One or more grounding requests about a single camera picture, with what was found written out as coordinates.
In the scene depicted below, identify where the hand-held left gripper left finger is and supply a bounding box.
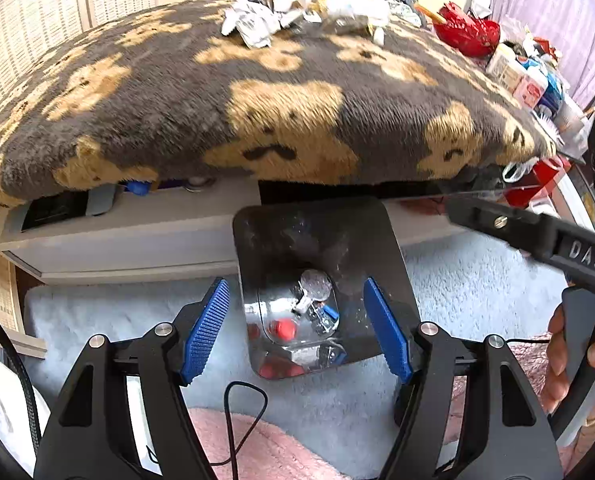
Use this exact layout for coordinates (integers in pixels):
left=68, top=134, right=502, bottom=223
left=34, top=277, right=231, bottom=480

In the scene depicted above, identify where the white bed frame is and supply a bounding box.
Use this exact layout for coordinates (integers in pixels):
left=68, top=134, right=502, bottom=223
left=0, top=175, right=473, bottom=286

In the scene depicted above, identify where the white carton red label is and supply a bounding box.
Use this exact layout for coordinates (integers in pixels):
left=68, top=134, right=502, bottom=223
left=512, top=67, right=548, bottom=110

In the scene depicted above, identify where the black corrugated cable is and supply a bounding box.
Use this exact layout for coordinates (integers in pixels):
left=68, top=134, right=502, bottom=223
left=0, top=260, right=42, bottom=461

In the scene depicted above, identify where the pile of crumpled wrappers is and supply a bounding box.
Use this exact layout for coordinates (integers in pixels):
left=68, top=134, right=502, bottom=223
left=222, top=0, right=423, bottom=50

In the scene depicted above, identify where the beige carton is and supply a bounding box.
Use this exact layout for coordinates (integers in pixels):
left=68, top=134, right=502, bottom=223
left=486, top=42, right=528, bottom=92

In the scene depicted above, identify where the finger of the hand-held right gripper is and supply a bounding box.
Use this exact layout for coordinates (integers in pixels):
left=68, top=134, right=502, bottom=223
left=445, top=194, right=595, bottom=285

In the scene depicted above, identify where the person's right hand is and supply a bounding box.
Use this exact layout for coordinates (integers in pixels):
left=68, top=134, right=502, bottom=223
left=541, top=304, right=595, bottom=416

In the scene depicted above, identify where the thin black cable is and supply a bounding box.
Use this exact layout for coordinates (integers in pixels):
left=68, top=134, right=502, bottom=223
left=212, top=381, right=270, bottom=467

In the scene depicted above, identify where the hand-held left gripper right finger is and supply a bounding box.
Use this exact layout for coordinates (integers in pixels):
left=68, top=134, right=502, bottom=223
left=363, top=277, right=564, bottom=480

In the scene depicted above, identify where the red basket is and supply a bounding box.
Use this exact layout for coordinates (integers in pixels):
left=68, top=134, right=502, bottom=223
left=433, top=2, right=501, bottom=58

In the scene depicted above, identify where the pink fuzzy blanket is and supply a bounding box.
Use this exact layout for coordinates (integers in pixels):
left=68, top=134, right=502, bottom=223
left=148, top=332, right=578, bottom=480

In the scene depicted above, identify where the woven panel wooden cabinet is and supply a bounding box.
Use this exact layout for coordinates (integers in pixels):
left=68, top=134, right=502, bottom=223
left=0, top=230, right=47, bottom=359

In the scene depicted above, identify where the grey bear print blanket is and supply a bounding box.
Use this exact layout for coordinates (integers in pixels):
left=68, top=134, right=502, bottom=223
left=0, top=0, right=558, bottom=216

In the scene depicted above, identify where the orange stick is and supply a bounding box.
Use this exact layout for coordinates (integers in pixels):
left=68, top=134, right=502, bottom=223
left=415, top=4, right=448, bottom=24

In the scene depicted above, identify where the red gift box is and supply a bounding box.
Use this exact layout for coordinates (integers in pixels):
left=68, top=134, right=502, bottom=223
left=527, top=156, right=571, bottom=207

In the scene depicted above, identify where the lilac curtain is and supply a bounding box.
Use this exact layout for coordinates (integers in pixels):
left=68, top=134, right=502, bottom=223
left=492, top=0, right=595, bottom=111

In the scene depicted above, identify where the light blue fuzzy rug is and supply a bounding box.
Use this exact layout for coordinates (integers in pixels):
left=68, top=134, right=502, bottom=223
left=22, top=230, right=573, bottom=476

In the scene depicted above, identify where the grey cloth item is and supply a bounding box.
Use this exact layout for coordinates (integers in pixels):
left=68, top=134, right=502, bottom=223
left=86, top=184, right=119, bottom=217

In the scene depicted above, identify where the blue white packet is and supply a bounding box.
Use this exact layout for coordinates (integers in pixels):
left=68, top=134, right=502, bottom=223
left=537, top=57, right=567, bottom=117

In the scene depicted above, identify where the red bottle cap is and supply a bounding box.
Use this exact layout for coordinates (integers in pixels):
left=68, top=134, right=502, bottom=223
left=270, top=318, right=298, bottom=342

